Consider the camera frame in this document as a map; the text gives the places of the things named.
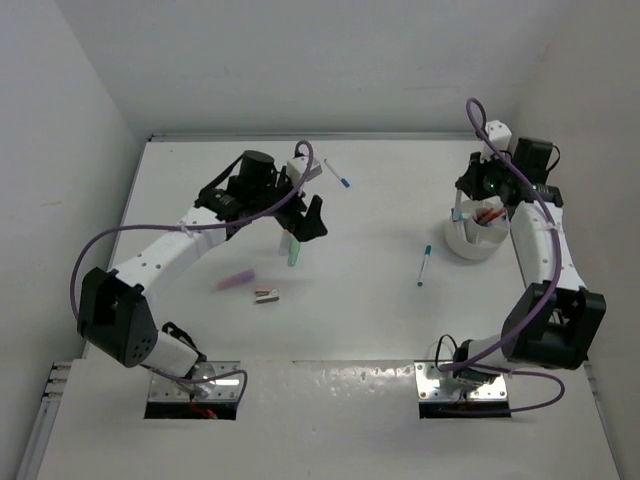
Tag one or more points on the green highlighter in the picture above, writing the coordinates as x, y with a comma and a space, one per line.
293, 253

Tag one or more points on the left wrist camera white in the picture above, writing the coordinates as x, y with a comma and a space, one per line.
296, 167

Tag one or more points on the red capped white marker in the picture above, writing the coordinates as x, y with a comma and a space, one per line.
456, 210

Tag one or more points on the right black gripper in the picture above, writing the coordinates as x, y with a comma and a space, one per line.
469, 182

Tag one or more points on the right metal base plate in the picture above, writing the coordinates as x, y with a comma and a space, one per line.
438, 387

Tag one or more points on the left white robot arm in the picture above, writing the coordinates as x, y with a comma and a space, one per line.
113, 308

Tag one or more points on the purple highlighter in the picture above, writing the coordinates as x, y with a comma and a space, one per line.
234, 280

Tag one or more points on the blue capped white marker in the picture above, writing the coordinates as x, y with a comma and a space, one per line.
340, 177

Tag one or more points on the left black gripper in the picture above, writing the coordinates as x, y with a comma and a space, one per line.
311, 224

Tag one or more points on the white round divided organizer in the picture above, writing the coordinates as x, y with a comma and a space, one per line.
472, 241

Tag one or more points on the red ballpoint pen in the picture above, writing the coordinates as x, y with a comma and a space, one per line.
486, 217

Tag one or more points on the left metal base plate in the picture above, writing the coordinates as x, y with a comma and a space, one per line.
222, 382

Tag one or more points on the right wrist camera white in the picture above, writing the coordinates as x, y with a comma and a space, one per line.
499, 134

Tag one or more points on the teal capped white marker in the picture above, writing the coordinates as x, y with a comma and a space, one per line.
425, 260

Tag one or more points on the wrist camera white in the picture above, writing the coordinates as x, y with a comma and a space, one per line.
296, 167
499, 134

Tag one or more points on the pink mini stapler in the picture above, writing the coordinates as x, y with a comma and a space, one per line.
266, 295

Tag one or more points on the metal base plate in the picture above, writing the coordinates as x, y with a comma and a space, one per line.
222, 382
438, 387

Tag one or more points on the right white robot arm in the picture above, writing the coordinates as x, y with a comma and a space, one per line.
555, 321

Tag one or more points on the orange highlighter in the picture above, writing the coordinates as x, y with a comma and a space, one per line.
285, 243

